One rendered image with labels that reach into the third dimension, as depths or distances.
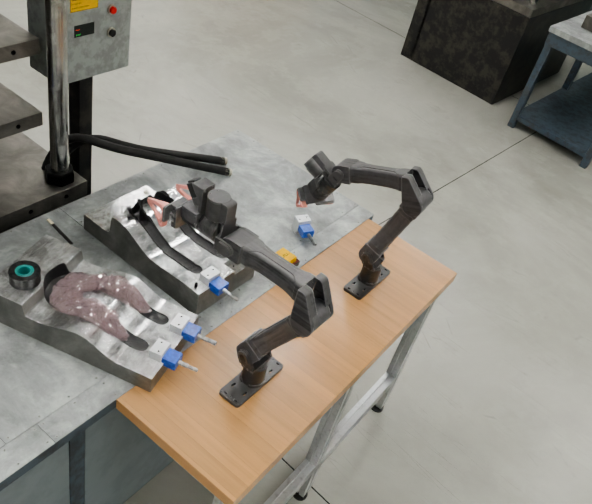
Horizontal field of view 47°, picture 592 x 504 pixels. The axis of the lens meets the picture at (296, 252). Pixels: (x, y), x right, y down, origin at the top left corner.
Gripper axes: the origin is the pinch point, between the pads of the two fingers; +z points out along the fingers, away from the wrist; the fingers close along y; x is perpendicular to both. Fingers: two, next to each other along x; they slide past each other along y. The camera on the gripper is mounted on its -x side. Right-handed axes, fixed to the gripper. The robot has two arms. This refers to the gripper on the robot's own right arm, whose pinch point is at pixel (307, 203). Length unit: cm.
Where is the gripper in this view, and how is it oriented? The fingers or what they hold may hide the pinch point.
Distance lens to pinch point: 229.8
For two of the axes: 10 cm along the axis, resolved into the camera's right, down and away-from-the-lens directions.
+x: 2.6, 9.4, -2.2
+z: -4.0, 3.1, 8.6
